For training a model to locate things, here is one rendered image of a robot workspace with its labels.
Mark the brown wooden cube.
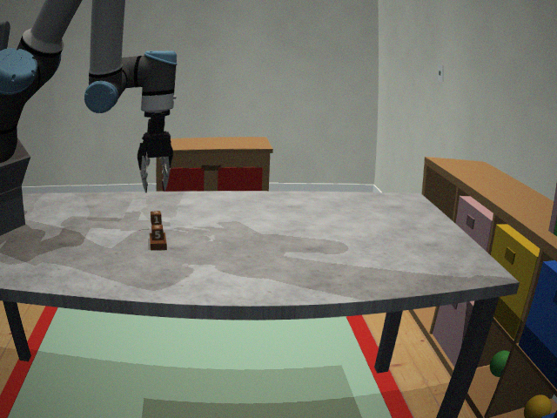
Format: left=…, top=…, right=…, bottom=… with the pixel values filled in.
left=151, top=225, right=164, bottom=240
left=151, top=211, right=162, bottom=225

